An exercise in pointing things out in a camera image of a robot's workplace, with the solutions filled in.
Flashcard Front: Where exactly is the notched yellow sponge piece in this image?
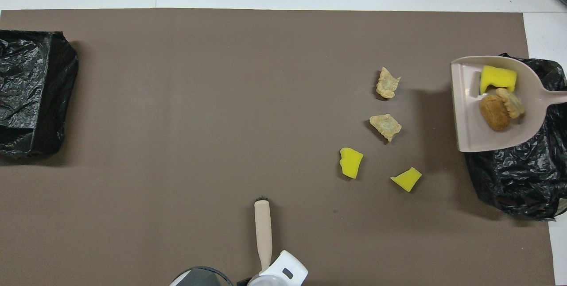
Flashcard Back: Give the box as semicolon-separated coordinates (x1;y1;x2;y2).
340;147;364;179

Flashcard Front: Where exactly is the yellow sponge wedge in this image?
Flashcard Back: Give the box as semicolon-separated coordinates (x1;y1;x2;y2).
390;167;422;192

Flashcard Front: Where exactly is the beige plastic dustpan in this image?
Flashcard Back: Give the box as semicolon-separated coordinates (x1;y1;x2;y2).
451;56;567;153

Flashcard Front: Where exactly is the brown bread roll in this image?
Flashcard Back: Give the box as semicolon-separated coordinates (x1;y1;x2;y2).
479;95;511;132

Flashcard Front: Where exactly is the yellow sponge block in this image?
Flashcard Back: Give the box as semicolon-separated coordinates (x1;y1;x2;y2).
480;65;518;95

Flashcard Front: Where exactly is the black bag lined bin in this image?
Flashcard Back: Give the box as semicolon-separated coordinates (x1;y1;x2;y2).
0;30;79;159
463;54;567;221

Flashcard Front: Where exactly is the brown table mat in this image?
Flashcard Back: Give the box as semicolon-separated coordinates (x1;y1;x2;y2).
0;8;556;286

